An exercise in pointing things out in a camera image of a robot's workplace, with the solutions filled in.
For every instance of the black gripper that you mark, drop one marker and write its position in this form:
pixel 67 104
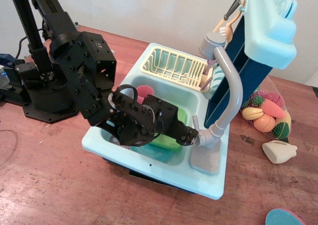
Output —
pixel 134 124

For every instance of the grey faucet lever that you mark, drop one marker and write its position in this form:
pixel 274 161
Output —
pixel 195 122

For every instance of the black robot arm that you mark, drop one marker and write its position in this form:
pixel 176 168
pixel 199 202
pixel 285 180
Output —
pixel 90 68

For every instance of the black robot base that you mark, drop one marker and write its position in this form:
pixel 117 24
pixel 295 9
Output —
pixel 46 85

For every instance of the green square plate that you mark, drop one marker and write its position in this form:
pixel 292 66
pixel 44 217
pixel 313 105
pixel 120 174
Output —
pixel 165 142

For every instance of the grey toy faucet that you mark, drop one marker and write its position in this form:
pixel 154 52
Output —
pixel 212 47

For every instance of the teal round plate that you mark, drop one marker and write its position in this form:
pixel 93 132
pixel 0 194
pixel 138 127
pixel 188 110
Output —
pixel 154 152

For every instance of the light blue toy sink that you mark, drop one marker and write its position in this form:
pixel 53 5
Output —
pixel 195 169

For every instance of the pink round plate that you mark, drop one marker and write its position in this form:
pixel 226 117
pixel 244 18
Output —
pixel 143 91

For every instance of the cream dish rack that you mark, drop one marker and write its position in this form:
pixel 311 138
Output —
pixel 179 68

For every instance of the brown toy utensil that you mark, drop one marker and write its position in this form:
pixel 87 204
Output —
pixel 114 140

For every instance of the purple cutlery in holder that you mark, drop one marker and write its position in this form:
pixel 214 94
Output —
pixel 204 84

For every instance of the net bag of toy food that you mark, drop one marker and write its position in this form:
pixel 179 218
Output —
pixel 265 109

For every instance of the dark blue back panel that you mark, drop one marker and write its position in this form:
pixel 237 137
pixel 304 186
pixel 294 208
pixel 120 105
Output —
pixel 242 76

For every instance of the cream toy jug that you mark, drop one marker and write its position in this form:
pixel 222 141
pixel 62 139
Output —
pixel 279 152

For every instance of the orange toy brush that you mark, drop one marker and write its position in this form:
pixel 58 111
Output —
pixel 227 30

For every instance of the blue plate with pink rim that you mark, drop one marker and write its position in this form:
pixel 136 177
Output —
pixel 282 217

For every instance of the light blue shelf top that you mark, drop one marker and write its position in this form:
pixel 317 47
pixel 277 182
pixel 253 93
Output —
pixel 269 32

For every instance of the black hanging hook utensil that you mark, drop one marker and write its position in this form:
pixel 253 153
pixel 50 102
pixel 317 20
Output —
pixel 233 7

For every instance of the blue black device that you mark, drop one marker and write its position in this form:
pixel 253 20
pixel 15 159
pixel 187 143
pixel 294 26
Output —
pixel 12 89

